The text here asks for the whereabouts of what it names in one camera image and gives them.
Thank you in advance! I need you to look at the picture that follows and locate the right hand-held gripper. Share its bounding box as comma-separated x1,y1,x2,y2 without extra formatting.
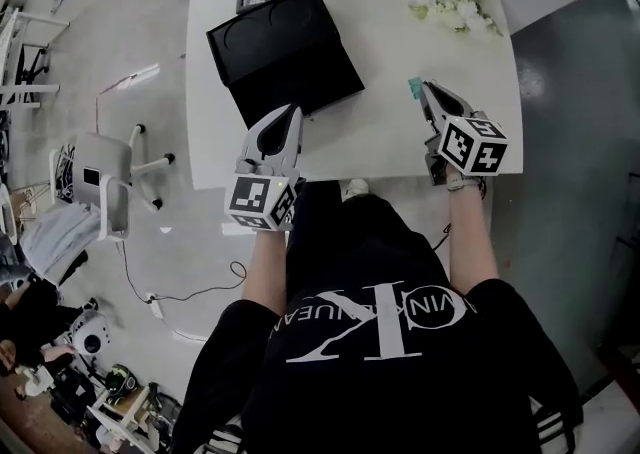
417,80,510,187

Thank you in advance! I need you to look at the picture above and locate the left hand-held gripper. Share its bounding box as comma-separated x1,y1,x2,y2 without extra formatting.
224,103,307,234

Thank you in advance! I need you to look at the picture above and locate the black box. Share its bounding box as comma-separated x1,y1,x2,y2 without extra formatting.
205,0,366,130

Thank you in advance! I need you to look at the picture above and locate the person's right forearm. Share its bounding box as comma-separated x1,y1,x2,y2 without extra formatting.
446,167,502,294

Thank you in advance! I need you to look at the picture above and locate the person's left forearm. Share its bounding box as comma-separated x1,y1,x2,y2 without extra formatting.
241,227,292,314

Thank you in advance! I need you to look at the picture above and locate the white desk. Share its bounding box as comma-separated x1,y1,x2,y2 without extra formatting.
185,0,525,191

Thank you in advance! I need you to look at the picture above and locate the beige wristband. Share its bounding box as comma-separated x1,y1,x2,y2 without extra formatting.
446,173,487,193

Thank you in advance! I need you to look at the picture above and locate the white shoe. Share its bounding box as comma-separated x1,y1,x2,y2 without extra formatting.
340,178,371,204

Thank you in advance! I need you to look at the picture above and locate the white office chair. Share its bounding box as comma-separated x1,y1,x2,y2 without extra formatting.
48,123,177,243

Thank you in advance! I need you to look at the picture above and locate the white power strip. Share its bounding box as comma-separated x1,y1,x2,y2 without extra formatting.
145,293,166,321

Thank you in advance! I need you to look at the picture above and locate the grey cloth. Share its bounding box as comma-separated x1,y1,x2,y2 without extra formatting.
18,202,103,284

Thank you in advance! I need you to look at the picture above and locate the black printed t-shirt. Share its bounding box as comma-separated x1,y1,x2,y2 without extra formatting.
175,277,585,454

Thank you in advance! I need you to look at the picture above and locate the white round device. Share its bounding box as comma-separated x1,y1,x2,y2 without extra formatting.
68,310,111,358

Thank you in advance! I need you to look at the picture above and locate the black green helmet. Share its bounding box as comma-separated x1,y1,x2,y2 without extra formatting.
105,363,140,399

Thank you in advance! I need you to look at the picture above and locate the white metal shelf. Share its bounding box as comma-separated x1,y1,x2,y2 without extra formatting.
0,0,71,113

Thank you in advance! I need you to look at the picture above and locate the black floor cable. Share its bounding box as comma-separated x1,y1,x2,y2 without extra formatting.
118,240,248,343

